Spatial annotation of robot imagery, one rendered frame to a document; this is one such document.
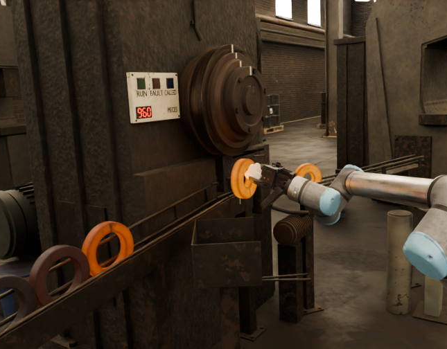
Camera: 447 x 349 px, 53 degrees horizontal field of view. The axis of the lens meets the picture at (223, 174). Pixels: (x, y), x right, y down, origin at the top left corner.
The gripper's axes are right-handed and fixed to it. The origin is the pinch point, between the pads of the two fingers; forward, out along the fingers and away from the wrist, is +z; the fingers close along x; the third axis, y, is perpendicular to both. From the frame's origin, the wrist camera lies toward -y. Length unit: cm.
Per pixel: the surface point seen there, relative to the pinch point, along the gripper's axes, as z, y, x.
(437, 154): -32, -22, -282
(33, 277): 13, -20, 79
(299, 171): 1, -10, -58
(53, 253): 14, -15, 73
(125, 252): 12, -23, 47
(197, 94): 26.3, 24.3, 2.8
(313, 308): -24, -80, -63
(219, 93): 20.5, 25.9, -3.1
